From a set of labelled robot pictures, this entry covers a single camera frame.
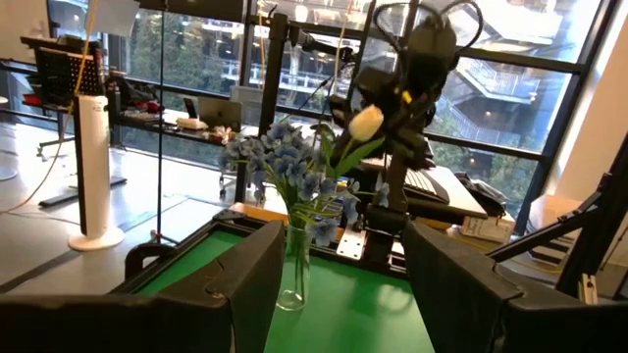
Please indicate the white artificial tulip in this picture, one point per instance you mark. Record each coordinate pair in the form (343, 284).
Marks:
(366, 122)

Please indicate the clear glass vase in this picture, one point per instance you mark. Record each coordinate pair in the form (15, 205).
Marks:
(293, 294)

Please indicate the black aluminium gantry frame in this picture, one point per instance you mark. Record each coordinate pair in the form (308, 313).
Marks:
(603, 220)

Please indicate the black thin tripod stand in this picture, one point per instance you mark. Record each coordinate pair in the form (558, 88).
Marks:
(160, 147)

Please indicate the silver aluminium bracket plate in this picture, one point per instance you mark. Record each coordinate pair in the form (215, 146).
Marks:
(588, 289)

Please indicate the black perforated panel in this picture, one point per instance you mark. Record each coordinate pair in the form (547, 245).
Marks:
(64, 73)

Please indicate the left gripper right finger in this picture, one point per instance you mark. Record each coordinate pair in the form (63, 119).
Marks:
(490, 323)

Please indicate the silver laptop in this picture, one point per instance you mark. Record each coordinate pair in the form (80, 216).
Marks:
(221, 114)

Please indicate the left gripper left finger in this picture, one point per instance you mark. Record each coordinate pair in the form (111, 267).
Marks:
(147, 323)

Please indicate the green table mat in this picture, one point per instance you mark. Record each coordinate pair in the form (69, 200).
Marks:
(353, 314)

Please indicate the blue artificial flower bunch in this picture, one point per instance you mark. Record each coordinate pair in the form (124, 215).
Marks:
(284, 164)
(324, 230)

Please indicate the white printed paper sheet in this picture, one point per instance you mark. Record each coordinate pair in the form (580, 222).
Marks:
(486, 229)

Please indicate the black bag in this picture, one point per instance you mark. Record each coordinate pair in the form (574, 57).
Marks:
(483, 193)

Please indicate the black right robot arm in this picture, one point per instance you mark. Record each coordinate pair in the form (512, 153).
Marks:
(392, 196)

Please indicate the white tower fan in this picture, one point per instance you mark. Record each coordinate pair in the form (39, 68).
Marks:
(95, 171)

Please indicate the black laptop keyboard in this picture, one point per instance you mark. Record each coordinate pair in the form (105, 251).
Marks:
(424, 184)

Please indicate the black thick post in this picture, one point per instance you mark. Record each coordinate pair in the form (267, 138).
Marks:
(270, 98)

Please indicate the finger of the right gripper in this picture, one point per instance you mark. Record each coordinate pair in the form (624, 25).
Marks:
(401, 144)
(426, 142)

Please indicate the brown cardboard box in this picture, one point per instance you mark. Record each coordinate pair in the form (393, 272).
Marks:
(554, 220)

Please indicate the black table edge frame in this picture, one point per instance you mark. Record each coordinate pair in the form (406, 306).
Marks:
(329, 257)

